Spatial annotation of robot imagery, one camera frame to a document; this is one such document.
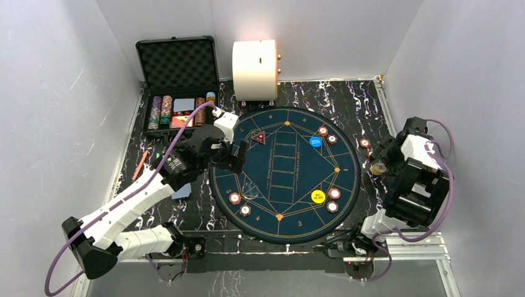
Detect red poker chip stack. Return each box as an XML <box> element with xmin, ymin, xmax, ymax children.
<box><xmin>359</xmin><ymin>138</ymin><xmax>371</xmax><ymax>149</ymax></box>

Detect red chips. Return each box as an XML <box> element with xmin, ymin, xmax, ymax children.
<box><xmin>318</xmin><ymin>126</ymin><xmax>329</xmax><ymax>137</ymax></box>
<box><xmin>228</xmin><ymin>192</ymin><xmax>241</xmax><ymax>205</ymax></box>
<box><xmin>328</xmin><ymin>188</ymin><xmax>341</xmax><ymax>200</ymax></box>

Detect clear dealer button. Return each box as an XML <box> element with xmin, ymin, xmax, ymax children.
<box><xmin>242</xmin><ymin>182</ymin><xmax>260</xmax><ymax>200</ymax></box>

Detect brown chips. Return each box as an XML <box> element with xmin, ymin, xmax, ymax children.
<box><xmin>326</xmin><ymin>201</ymin><xmax>339</xmax><ymax>213</ymax></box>
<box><xmin>239</xmin><ymin>205</ymin><xmax>251</xmax><ymax>217</ymax></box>
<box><xmin>326</xmin><ymin>135</ymin><xmax>338</xmax><ymax>145</ymax></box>

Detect blue small blind button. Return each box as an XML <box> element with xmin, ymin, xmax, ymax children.
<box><xmin>309</xmin><ymin>136</ymin><xmax>323</xmax><ymax>148</ymax></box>

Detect yellow big blind button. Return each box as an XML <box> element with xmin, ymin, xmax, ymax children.
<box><xmin>311</xmin><ymin>189</ymin><xmax>326</xmax><ymax>204</ymax></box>

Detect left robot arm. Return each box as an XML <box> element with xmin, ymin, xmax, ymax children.
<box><xmin>61</xmin><ymin>121</ymin><xmax>247</xmax><ymax>280</ymax></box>

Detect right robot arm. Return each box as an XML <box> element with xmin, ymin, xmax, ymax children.
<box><xmin>321</xmin><ymin>117</ymin><xmax>453</xmax><ymax>258</ymax></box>

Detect red triangular all-in marker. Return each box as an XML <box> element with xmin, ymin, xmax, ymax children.
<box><xmin>251</xmin><ymin>131</ymin><xmax>266</xmax><ymax>145</ymax></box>

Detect yellow poker chip stack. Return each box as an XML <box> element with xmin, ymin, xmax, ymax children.
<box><xmin>370</xmin><ymin>162</ymin><xmax>388</xmax><ymax>176</ymax></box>

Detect brown chip row in case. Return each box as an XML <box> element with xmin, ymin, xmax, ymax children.
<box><xmin>194</xmin><ymin>97</ymin><xmax>206</xmax><ymax>127</ymax></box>

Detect blue playing card deck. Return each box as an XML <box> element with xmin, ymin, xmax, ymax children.
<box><xmin>171</xmin><ymin>183</ymin><xmax>191</xmax><ymax>200</ymax></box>

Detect orange blue chip stack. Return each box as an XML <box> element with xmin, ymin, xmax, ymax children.
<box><xmin>206</xmin><ymin>92</ymin><xmax>217</xmax><ymax>104</ymax></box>

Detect red card box in case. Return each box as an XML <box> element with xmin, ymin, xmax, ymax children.
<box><xmin>170</xmin><ymin>115</ymin><xmax>194</xmax><ymax>129</ymax></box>

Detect round blue poker mat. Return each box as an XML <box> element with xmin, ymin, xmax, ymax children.
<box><xmin>209</xmin><ymin>106</ymin><xmax>362</xmax><ymax>244</ymax></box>

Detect card deck in case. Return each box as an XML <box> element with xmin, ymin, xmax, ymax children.
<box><xmin>173</xmin><ymin>98</ymin><xmax>195</xmax><ymax>113</ymax></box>

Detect white cylindrical device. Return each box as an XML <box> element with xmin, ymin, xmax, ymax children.
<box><xmin>232</xmin><ymin>40</ymin><xmax>280</xmax><ymax>106</ymax></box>

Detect purple chip row in case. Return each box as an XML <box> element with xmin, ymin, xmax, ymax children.
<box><xmin>148</xmin><ymin>96</ymin><xmax>162</xmax><ymax>131</ymax></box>

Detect pink green chip row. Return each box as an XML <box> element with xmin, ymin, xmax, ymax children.
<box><xmin>159</xmin><ymin>95</ymin><xmax>173</xmax><ymax>125</ymax></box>

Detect orange pen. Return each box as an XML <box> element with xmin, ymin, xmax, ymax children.
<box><xmin>132</xmin><ymin>150</ymin><xmax>149</xmax><ymax>181</ymax></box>

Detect black chip carrying case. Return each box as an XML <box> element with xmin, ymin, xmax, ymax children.
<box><xmin>135</xmin><ymin>35</ymin><xmax>220</xmax><ymax>138</ymax></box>

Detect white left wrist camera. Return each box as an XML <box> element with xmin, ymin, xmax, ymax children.
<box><xmin>212</xmin><ymin>109</ymin><xmax>239</xmax><ymax>144</ymax></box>

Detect aluminium frame rail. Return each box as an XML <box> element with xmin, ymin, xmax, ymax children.
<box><xmin>373</xmin><ymin>75</ymin><xmax>460</xmax><ymax>296</ymax></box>

